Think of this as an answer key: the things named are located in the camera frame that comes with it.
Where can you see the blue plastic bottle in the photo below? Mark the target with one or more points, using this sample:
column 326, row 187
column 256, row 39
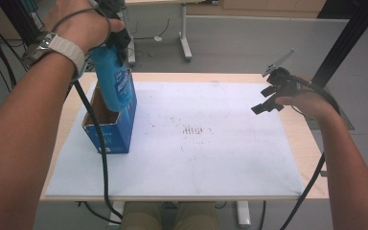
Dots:
column 113, row 80

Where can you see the person's left hand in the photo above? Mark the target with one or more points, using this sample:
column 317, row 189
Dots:
column 76, row 25

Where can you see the white table mat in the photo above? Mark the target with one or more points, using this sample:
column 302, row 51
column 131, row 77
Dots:
column 204, row 159

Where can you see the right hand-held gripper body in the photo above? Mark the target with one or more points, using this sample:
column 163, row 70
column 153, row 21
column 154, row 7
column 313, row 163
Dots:
column 282, row 81

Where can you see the wooden background cabinets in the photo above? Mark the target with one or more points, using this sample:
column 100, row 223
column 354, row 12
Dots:
column 268, row 8

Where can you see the white-legged background table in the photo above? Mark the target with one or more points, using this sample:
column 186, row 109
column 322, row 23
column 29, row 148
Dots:
column 185, row 32

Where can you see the person's olive trousers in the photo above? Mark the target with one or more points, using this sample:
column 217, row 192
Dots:
column 172, row 217

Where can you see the light wooden table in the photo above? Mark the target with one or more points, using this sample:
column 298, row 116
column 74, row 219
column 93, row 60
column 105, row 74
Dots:
column 300, row 127

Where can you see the person's right hand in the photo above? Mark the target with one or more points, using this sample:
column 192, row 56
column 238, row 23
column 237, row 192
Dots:
column 310, row 103

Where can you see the blue cardboard box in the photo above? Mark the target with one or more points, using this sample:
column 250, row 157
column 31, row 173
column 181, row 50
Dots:
column 118, row 134

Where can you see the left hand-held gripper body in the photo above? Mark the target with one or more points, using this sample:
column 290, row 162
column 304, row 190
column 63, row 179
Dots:
column 110, row 8

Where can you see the black metal frame post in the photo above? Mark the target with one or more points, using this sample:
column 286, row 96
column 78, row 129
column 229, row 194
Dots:
column 341, row 44

